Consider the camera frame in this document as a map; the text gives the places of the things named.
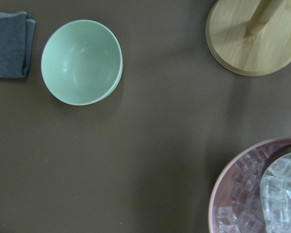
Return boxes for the pink bowl with ice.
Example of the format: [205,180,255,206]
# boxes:
[208,138,291,233]

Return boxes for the mint green bowl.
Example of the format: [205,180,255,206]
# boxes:
[41,19,123,106]

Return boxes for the wooden mug tree stand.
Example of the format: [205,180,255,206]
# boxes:
[206,0,291,76]

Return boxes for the metal ice scoop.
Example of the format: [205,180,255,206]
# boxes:
[260,152,291,233]

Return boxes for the dark grey folded cloth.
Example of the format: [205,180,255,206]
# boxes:
[0,11,35,79]

